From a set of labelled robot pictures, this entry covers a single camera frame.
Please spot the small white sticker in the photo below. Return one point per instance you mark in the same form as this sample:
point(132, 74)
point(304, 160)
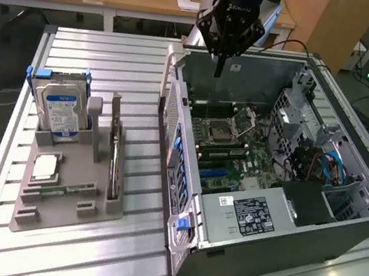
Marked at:
point(235, 68)

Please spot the open black PC case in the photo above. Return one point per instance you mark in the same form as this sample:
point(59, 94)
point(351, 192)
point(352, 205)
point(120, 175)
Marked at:
point(256, 256)

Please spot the wooden cabinet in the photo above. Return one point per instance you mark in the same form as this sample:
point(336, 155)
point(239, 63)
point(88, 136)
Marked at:
point(330, 28)

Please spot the long black expansion slot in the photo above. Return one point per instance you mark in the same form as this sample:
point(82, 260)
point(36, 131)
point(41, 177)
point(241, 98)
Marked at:
point(211, 166)

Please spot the CPU socket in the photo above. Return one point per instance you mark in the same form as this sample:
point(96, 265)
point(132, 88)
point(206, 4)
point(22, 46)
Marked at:
point(219, 129)

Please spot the green motherboard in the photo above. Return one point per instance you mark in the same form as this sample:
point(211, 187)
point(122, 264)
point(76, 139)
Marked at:
point(255, 157)

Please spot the black chair base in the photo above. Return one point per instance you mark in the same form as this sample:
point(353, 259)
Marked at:
point(6, 35)

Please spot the perforated grey disk bay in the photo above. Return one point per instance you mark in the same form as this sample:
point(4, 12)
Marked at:
point(286, 119)

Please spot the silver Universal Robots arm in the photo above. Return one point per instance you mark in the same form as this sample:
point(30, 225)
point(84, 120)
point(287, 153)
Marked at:
point(195, 39)

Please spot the silver CPU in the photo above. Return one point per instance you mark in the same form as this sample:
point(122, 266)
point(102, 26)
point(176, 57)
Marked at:
point(45, 168)

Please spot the grey power supply unit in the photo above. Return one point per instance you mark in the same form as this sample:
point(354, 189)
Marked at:
point(220, 222)

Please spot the graphics card with grey bracket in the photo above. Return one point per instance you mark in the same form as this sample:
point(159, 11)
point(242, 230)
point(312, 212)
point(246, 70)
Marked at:
point(115, 169)

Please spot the grey parts rack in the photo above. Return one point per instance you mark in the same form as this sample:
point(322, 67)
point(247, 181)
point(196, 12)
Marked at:
point(66, 210)

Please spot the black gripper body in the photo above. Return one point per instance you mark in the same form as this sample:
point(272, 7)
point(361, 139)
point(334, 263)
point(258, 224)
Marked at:
point(236, 8)

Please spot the black RAM slot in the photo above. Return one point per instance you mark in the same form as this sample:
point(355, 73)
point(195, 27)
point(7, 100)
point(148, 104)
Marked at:
point(211, 102)
point(213, 115)
point(212, 106)
point(213, 111)

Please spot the green RAM stick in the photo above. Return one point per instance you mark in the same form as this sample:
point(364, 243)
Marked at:
point(224, 152)
point(59, 189)

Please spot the blue expansion slot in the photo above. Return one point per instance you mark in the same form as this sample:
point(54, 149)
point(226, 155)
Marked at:
point(213, 175)

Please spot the silver chipset heatsink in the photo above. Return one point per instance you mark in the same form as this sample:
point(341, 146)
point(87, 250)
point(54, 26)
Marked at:
point(253, 183)

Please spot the open grey disk bay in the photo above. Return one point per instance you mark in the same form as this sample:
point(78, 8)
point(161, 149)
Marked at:
point(355, 195)

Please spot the white device red dot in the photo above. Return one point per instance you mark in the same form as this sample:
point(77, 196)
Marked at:
point(357, 57)

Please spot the metal socket cover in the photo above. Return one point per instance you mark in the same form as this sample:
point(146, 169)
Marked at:
point(244, 118)

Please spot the silver hard disk blue rails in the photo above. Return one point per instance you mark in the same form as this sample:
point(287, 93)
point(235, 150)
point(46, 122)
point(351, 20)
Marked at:
point(61, 114)

